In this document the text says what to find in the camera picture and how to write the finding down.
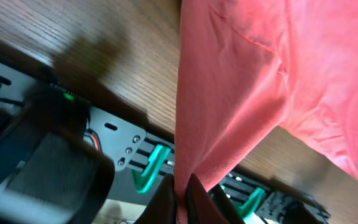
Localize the red orange t-shirt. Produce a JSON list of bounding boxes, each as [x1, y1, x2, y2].
[[174, 0, 358, 223]]

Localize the green rail clamp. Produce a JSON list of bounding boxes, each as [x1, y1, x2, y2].
[[219, 185, 266, 219], [132, 144, 171, 194]]

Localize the left green rail clamp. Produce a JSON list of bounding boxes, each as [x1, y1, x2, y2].
[[132, 144, 171, 194]]

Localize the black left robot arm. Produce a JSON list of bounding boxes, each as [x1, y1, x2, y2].
[[0, 84, 176, 223]]

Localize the right green rail clamp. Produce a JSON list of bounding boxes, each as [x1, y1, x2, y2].
[[219, 185, 266, 219]]

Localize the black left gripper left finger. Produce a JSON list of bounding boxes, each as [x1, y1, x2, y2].
[[134, 174, 177, 224]]

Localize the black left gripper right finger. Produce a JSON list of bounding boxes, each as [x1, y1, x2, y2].
[[186, 174, 228, 224]]

